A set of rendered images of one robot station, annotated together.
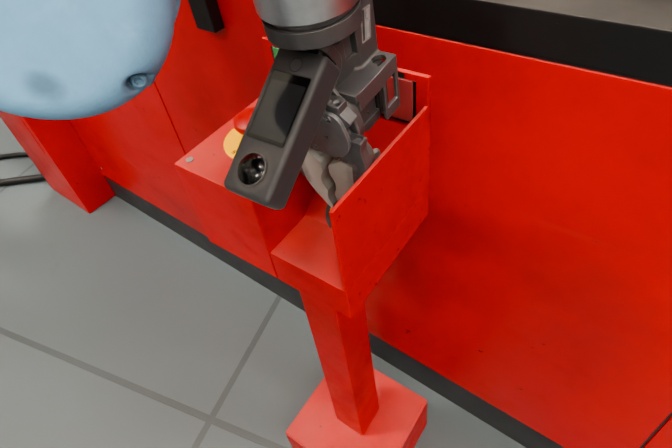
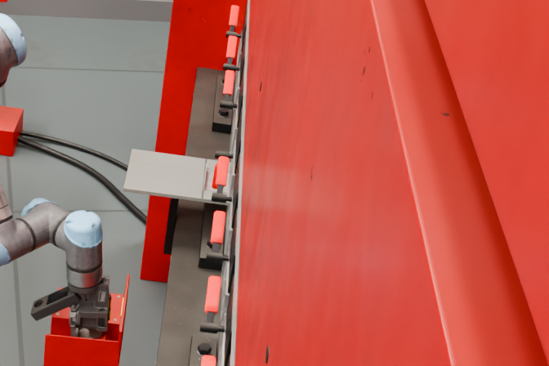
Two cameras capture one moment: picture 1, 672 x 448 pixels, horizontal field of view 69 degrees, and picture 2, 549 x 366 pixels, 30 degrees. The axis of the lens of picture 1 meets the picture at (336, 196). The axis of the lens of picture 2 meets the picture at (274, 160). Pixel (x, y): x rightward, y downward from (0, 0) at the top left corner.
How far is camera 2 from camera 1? 199 cm
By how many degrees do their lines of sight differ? 35
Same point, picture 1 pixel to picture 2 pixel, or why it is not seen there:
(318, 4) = (71, 279)
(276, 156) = (43, 305)
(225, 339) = not seen: outside the picture
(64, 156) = (155, 229)
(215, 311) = not seen: outside the picture
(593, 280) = not seen: outside the picture
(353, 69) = (93, 305)
